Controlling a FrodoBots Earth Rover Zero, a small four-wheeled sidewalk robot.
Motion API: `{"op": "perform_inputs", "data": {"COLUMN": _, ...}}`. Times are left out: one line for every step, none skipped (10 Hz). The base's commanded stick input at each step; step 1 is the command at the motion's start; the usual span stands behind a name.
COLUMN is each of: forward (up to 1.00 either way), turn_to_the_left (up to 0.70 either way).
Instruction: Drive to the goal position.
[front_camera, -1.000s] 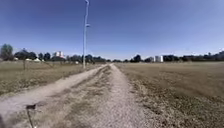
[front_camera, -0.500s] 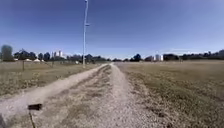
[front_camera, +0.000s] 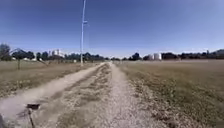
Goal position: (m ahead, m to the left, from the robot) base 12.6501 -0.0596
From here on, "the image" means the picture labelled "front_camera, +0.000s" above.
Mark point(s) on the grey gravel path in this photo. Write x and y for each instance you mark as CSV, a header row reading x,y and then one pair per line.
x,y
116,100

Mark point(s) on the tall pale pole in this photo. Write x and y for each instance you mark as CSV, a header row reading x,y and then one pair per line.
x,y
82,40

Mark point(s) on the white building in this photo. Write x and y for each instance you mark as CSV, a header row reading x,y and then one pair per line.
x,y
156,56

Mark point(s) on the row of trees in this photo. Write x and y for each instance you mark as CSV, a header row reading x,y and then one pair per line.
x,y
168,56
23,55

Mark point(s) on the dry grass field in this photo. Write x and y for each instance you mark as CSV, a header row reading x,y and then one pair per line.
x,y
180,83
30,75

